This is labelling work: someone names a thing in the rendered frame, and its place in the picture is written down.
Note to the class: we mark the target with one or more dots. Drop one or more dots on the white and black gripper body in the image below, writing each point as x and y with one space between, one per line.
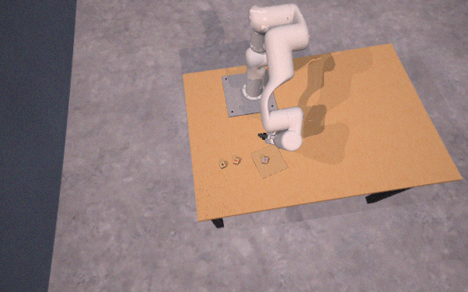
268 139

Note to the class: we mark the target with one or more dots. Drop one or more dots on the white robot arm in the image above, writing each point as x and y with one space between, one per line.
280 41

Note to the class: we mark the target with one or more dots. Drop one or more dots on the tan flat mat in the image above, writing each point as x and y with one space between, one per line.
275 162

